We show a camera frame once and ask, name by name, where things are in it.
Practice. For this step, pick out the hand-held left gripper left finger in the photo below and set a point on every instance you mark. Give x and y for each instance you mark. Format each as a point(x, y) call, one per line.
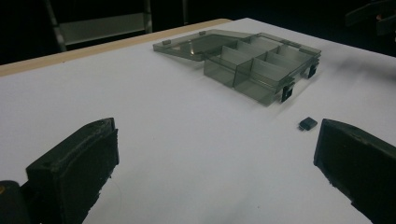
point(71, 168)

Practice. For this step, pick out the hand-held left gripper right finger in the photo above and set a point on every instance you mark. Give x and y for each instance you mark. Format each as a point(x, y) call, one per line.
point(358, 161)

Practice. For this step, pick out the small black adapter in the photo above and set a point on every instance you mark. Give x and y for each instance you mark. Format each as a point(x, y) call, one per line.
point(308, 123)

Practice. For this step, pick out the clear grey compartment box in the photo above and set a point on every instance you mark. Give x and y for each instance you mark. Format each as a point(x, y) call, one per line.
point(249, 62)

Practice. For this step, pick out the metal stand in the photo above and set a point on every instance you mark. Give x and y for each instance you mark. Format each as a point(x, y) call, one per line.
point(99, 28)

